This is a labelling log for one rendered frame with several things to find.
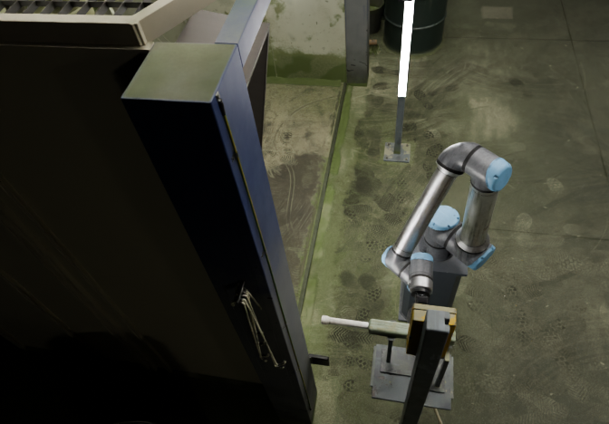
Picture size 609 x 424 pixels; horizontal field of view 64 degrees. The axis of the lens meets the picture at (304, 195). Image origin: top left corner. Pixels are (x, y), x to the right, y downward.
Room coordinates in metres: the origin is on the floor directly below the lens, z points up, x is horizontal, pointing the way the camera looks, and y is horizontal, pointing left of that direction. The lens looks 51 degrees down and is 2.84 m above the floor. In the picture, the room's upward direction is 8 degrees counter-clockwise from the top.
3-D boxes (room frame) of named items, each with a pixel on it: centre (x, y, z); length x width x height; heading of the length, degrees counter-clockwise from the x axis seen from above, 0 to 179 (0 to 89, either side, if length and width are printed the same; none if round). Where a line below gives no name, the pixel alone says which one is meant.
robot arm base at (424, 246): (1.32, -0.65, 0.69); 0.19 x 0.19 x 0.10
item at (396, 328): (0.71, -0.23, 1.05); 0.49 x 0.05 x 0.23; 73
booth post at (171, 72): (0.80, 0.20, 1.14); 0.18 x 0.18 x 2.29; 73
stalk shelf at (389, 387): (0.64, -0.33, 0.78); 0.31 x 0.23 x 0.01; 73
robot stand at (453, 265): (1.32, -0.65, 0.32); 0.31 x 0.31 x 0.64; 73
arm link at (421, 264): (0.96, -0.43, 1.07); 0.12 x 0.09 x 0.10; 163
